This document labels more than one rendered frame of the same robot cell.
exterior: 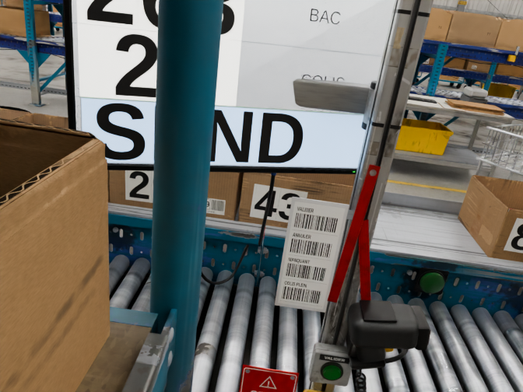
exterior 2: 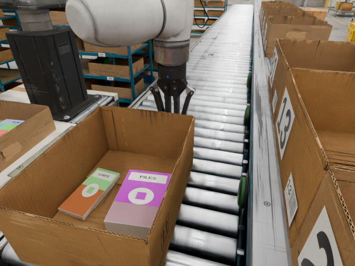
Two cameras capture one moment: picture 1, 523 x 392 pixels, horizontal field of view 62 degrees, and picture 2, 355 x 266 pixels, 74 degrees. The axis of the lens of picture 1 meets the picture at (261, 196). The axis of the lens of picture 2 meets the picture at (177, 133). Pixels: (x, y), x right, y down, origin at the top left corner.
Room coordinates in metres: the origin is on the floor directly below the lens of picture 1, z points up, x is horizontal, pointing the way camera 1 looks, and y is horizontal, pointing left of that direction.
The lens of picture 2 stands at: (1.05, -1.75, 1.23)
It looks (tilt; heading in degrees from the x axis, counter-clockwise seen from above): 32 degrees down; 104
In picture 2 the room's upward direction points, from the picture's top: straight up
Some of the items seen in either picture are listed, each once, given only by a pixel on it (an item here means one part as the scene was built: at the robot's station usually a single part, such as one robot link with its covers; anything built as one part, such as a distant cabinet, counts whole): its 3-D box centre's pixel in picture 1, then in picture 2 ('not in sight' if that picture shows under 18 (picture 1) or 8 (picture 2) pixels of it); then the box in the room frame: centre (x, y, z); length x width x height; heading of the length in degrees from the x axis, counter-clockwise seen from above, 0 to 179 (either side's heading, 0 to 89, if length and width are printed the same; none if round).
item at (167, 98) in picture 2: not in sight; (168, 101); (0.88, -1.15, 0.94); 0.04 x 0.01 x 0.11; 89
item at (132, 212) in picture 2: not in sight; (142, 205); (0.88, -1.40, 0.79); 0.16 x 0.11 x 0.07; 95
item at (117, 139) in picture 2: not in sight; (120, 177); (0.82, -1.37, 0.83); 0.39 x 0.29 x 0.17; 91
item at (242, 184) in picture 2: not in sight; (240, 191); (1.10, -1.32, 0.81); 0.07 x 0.01 x 0.07; 89
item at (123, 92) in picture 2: not in sight; (118, 85); (-0.03, 0.22, 0.39); 0.40 x 0.30 x 0.10; 179
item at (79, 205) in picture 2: not in sight; (92, 191); (0.72, -1.37, 0.76); 0.16 x 0.07 x 0.02; 84
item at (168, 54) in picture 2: not in sight; (171, 51); (0.89, -1.15, 1.08); 0.09 x 0.09 x 0.06
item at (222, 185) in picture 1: (184, 171); (285, 26); (1.35, 0.27, 0.96); 0.39 x 0.29 x 0.17; 89
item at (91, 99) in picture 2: not in sight; (52, 70); (0.29, -0.91, 0.91); 0.26 x 0.26 x 0.33; 89
